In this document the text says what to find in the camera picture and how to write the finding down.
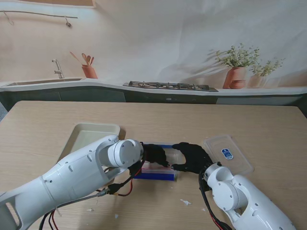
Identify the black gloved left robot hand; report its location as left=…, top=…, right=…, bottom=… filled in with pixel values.
left=142, top=143, right=170, bottom=168

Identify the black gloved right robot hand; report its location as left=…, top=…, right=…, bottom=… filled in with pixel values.
left=171, top=142, right=214, bottom=175

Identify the pink bacon slice stack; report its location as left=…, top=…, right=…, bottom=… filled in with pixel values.
left=142, top=162, right=175, bottom=172

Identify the clear container with blue clips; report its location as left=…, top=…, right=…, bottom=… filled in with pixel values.
left=132, top=141, right=183, bottom=182

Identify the clear lid with blue label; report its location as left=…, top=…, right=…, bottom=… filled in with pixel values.
left=203, top=135, right=255, bottom=175

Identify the cream rectangular tray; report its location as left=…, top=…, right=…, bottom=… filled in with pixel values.
left=57, top=123, right=120, bottom=163

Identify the printed kitchen backdrop banner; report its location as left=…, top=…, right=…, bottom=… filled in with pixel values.
left=0, top=0, right=307, bottom=113

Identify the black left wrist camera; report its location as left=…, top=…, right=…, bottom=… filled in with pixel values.
left=127, top=164, right=141, bottom=178

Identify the black red left arm cable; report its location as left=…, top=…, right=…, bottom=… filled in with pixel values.
left=38, top=160, right=147, bottom=230

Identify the black red arm cable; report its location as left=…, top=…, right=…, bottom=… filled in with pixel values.
left=38, top=160, right=147, bottom=230
left=198, top=176, right=235, bottom=230

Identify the black red right arm cable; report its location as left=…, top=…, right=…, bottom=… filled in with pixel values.
left=198, top=176, right=235, bottom=230

